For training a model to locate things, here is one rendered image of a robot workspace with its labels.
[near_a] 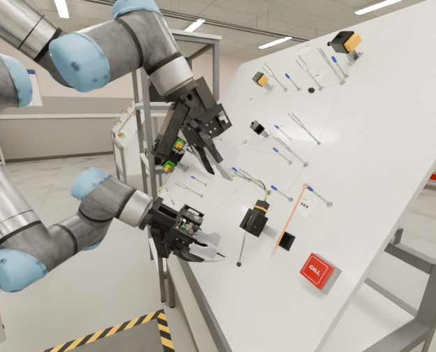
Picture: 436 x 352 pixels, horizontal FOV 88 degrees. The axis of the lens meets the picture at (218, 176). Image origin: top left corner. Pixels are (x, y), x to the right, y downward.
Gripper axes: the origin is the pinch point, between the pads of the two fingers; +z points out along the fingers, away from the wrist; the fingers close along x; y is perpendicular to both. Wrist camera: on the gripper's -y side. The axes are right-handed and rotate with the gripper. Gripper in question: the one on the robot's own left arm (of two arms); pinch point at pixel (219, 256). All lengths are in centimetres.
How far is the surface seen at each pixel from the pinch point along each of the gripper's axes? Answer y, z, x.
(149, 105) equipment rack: -30, -52, 88
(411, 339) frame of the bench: 4, 61, 2
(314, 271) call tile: 15.7, 14.1, -3.3
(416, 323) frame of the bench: 5, 65, 8
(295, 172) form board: 16.8, 10.5, 25.5
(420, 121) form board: 44, 19, 21
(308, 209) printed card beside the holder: 16.7, 13.8, 12.8
